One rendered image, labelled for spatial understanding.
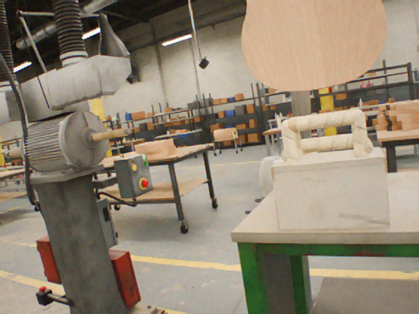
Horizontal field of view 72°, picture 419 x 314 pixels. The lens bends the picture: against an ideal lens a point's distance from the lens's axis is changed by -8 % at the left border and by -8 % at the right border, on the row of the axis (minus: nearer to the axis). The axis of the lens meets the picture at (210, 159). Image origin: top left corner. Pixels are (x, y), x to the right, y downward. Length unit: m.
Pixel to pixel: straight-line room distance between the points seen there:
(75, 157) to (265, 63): 0.89
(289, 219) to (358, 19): 0.51
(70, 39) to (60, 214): 0.78
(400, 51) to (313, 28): 11.29
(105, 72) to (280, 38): 0.62
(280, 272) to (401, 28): 10.96
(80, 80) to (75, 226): 0.70
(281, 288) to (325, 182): 1.24
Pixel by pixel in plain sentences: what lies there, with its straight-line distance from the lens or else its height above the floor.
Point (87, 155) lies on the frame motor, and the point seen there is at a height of 1.18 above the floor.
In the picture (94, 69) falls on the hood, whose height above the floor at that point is 1.48.
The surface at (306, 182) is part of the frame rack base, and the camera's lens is 0.79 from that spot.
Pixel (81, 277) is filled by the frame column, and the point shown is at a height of 0.62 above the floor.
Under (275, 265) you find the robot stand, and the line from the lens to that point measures 1.88.
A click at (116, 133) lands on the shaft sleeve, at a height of 1.25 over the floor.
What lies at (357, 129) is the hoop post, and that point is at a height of 1.17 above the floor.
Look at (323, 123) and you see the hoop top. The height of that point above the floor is 1.19.
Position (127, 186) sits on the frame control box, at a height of 0.98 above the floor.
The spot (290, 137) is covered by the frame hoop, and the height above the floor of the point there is 1.17.
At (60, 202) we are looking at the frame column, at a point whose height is 0.99.
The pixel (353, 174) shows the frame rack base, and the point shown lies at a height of 1.07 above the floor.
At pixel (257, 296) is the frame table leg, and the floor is 0.72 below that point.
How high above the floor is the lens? 1.25
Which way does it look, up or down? 7 degrees down
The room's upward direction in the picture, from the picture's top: 10 degrees counter-clockwise
